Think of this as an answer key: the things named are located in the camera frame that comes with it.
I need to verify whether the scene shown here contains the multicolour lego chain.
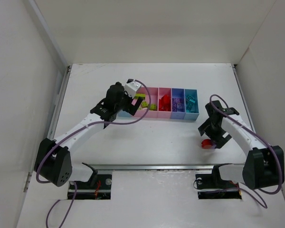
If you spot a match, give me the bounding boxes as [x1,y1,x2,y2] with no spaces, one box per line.
[200,139,217,151]

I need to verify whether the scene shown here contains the lime green lego brick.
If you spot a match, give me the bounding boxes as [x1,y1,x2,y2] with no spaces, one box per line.
[134,94,146,99]

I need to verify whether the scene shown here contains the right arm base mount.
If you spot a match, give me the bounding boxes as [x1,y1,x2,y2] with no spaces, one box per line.
[193,164,242,200]

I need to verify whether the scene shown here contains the purple blue bin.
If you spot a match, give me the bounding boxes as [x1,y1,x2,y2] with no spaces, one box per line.
[171,88,185,119]

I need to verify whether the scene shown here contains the left light blue bin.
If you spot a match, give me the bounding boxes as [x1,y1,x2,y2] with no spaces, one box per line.
[118,111,132,118]

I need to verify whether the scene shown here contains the aluminium rail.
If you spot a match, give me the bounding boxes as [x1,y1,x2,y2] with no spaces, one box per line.
[71,163,245,172]

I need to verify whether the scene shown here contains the teal legos in bin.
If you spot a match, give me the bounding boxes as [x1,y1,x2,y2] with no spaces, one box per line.
[185,95,196,113]

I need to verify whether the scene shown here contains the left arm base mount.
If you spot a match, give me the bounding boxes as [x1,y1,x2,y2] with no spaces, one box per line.
[67,162,113,200]

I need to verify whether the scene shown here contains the red legos in bin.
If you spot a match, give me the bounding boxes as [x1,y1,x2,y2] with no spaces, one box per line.
[159,95,171,112]

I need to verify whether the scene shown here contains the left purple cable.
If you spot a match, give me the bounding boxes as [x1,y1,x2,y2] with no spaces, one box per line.
[35,79,151,228]

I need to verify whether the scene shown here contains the purple legos in bin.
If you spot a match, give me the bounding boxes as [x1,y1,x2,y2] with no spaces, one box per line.
[172,97,185,112]

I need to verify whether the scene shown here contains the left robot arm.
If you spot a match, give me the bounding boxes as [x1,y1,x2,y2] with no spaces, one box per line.
[34,79,145,187]

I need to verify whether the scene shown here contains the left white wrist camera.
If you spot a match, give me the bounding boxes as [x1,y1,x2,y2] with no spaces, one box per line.
[124,79,142,98]

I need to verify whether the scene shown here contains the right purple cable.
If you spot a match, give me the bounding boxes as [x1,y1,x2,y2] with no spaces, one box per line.
[209,94,283,209]

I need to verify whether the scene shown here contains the purple cable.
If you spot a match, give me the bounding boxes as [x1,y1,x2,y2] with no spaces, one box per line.
[209,94,283,209]
[35,79,151,228]

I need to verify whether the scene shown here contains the large pink bin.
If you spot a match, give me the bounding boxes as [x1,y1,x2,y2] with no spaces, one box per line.
[134,87,159,118]

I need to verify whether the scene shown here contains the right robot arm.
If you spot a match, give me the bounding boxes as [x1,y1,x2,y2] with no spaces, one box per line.
[196,100,285,190]

